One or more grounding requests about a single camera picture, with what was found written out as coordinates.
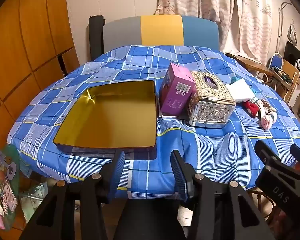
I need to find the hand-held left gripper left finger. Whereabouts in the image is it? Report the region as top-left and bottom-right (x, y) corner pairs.
(19, 151), (126, 240)

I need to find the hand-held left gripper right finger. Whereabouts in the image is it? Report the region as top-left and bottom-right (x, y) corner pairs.
(170, 150), (282, 240)

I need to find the pink doll figure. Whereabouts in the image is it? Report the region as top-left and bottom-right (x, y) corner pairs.
(259, 114), (274, 131)

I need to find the gold tin box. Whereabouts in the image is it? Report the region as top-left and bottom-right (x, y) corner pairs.
(52, 80), (158, 161)

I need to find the blue plaid tablecloth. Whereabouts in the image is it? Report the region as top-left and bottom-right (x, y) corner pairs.
(6, 45), (300, 201)

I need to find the white folded cloth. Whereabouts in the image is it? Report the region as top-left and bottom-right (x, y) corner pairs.
(225, 81), (256, 103)

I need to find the ornate gold tissue box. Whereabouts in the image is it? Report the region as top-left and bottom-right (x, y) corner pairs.
(188, 71), (236, 129)

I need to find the green power tool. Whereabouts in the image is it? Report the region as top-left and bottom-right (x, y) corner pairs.
(272, 66), (293, 82)

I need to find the wooden board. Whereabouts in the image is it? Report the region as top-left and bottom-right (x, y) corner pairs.
(282, 60), (300, 87)

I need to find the wooden side table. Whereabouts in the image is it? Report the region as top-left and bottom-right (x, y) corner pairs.
(225, 53), (274, 81)

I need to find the clear plastic bag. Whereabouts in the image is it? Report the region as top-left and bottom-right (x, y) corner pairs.
(20, 182), (49, 223)

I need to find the purple cardboard box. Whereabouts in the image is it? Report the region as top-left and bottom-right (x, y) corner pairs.
(159, 63), (197, 114)

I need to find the blue folding chair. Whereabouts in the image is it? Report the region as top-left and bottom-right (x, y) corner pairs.
(268, 52), (284, 68)

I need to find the black monitor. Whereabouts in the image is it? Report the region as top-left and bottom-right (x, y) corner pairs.
(283, 41), (300, 67)

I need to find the colourful printed bag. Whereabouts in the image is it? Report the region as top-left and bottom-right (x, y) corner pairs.
(0, 144), (21, 231)

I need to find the white metal stand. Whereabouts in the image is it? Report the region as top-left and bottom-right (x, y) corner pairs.
(275, 2), (293, 54)

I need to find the black rolled mat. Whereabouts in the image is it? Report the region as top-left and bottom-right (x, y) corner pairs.
(88, 16), (106, 61)

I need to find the grey yellow teal chair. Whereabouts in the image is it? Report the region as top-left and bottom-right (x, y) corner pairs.
(102, 15), (220, 54)

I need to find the patterned beige curtain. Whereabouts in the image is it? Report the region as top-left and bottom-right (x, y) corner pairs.
(156, 0), (282, 64)

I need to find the wooden wardrobe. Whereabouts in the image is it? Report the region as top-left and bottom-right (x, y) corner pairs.
(0, 0), (81, 160)

